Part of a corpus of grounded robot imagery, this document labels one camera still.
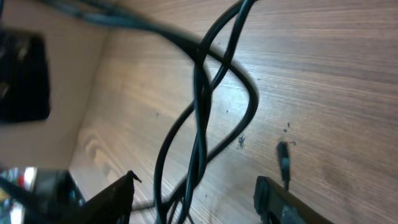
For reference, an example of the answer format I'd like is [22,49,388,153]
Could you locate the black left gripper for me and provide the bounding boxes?
[1,29,50,123]

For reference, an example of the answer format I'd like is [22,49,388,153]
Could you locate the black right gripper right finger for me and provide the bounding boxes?
[254,176,332,224]

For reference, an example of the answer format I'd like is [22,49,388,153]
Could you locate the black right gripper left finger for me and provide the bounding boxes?
[57,170,141,224]

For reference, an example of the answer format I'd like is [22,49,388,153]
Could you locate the black cable bundle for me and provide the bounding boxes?
[40,0,292,224]

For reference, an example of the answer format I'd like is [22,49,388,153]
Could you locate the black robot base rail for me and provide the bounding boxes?
[0,167,86,224]

